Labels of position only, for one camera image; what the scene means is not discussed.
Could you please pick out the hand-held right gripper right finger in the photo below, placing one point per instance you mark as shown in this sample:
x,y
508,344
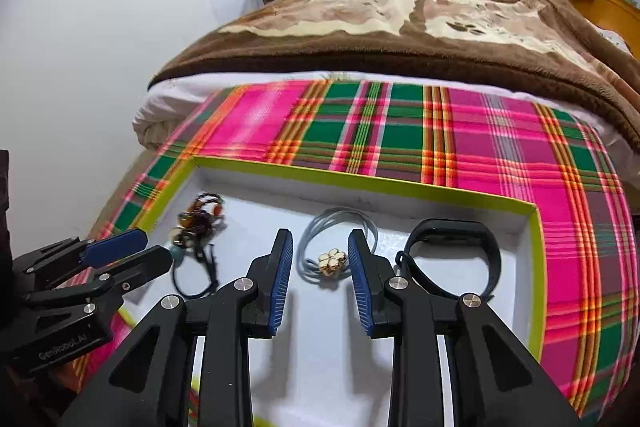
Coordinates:
x,y
360,287

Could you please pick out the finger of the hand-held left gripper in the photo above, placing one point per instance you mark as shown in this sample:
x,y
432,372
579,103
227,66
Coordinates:
x,y
145,259
115,244

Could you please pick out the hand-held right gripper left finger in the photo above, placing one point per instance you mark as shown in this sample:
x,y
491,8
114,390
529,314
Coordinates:
x,y
280,287

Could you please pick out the yellow-green shallow cardboard box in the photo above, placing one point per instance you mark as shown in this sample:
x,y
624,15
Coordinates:
x,y
320,367

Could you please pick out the black smart band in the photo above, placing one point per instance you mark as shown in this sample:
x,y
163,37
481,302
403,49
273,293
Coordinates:
x,y
492,267

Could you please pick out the pink green plaid cloth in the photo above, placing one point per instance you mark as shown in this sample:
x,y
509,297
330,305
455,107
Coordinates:
x,y
450,147

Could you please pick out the brown patterned fleece blanket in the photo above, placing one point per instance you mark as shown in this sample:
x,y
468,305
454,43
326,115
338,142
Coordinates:
x,y
350,42

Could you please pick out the wooden headboard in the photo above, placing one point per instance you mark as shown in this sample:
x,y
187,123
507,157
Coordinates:
x,y
610,12

